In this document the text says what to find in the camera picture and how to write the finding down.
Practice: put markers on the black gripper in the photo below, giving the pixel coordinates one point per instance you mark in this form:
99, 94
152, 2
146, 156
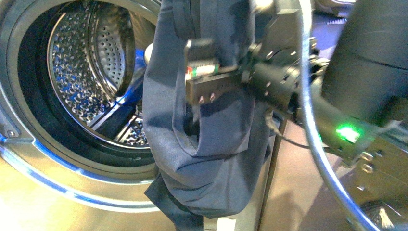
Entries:
271, 69

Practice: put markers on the grey side cabinet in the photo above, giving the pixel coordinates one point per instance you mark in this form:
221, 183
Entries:
298, 200

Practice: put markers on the grey front-load washing machine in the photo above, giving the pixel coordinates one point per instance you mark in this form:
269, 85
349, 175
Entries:
43, 185

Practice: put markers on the steel perforated drum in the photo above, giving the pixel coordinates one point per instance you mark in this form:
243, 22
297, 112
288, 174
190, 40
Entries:
96, 66

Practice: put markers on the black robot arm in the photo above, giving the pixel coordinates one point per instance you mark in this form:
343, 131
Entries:
354, 107

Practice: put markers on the black door gasket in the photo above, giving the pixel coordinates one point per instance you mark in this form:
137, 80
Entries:
41, 99

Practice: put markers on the white tape piece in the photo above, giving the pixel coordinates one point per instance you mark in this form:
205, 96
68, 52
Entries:
226, 224

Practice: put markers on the dark navy garment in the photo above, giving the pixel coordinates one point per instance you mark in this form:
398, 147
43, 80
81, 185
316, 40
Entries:
209, 156

